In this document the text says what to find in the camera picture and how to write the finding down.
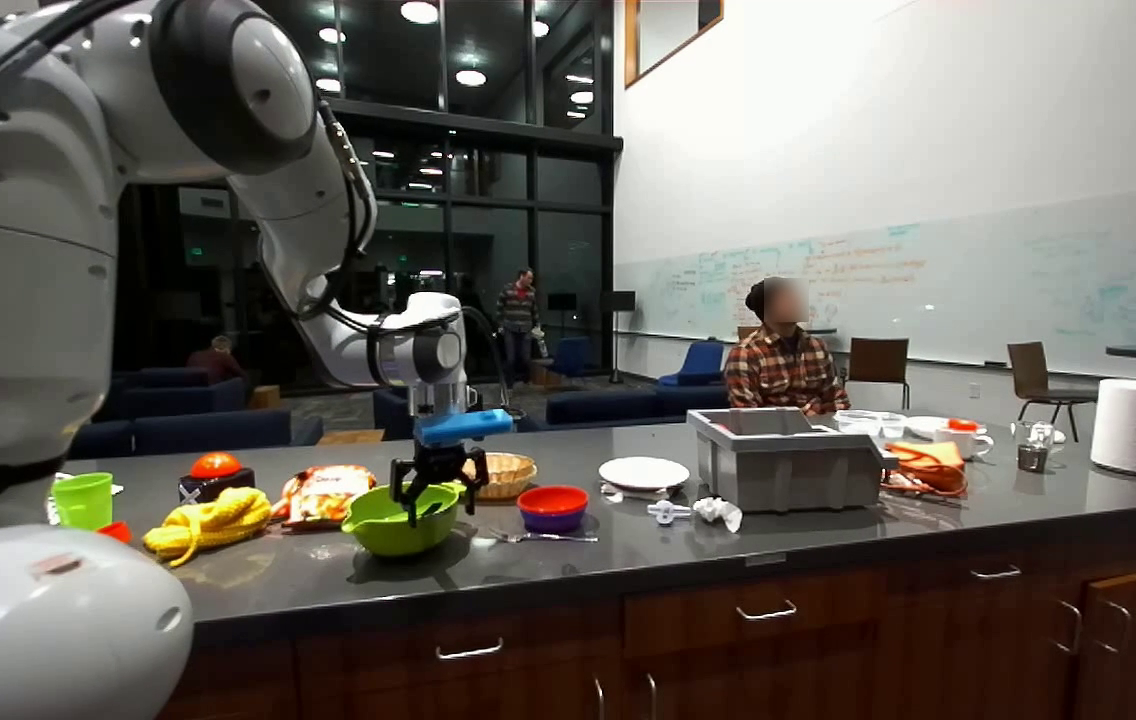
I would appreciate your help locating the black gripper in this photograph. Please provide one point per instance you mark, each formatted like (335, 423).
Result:
(440, 467)

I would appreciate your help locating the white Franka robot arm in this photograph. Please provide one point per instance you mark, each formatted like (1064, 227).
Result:
(21, 266)

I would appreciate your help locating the green bowl with spout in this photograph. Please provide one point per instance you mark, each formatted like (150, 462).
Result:
(394, 531)

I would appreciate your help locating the white bowl with red food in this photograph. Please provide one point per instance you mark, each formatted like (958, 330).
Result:
(966, 436)

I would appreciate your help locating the wicker basket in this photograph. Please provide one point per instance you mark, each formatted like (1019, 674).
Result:
(515, 472)

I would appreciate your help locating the wooden coffee table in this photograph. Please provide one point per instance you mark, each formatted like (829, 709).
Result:
(350, 436)

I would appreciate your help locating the orange snack bag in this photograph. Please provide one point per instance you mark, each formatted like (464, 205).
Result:
(326, 492)

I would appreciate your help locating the distant standing person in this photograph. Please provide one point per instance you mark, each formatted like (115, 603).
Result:
(517, 320)

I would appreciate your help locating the white plate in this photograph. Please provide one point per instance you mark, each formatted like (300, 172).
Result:
(645, 472)

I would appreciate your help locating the orange button on black box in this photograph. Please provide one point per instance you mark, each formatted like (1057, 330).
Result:
(216, 472)

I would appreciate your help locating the long navy sofa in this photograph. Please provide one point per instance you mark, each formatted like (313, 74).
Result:
(632, 407)

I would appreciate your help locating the yellow knitted cloth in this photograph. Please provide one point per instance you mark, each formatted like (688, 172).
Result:
(208, 521)

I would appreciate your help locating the small white wrapper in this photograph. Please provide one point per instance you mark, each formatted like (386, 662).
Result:
(670, 508)

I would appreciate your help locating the white crumpled cloth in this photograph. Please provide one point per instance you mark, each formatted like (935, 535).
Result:
(717, 514)

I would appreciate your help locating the blue lounge chair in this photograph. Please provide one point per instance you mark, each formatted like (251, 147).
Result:
(701, 361)

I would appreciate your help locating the small red object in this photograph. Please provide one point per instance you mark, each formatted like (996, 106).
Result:
(116, 531)

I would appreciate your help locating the green plastic cup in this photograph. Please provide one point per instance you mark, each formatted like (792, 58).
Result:
(80, 500)

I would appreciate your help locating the grey metal bin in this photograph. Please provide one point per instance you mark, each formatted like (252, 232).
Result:
(789, 467)

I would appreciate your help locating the seated person in plaid shirt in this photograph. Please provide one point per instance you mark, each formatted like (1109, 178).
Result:
(783, 365)

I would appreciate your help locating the round ceiling light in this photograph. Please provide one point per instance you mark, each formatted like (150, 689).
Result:
(419, 10)
(470, 78)

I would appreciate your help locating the white food container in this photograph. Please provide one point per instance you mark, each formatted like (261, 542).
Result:
(872, 425)

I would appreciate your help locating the wooden counter cabinet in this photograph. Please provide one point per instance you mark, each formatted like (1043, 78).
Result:
(860, 641)

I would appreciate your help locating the brown chair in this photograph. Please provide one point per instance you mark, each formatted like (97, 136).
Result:
(1038, 378)
(877, 361)

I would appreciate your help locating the clear glass cup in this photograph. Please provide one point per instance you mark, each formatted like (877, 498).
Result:
(1035, 450)

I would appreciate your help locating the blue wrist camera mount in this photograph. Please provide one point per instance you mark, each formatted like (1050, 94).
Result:
(464, 425)

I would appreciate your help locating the wall whiteboard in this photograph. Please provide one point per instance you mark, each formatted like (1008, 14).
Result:
(993, 281)

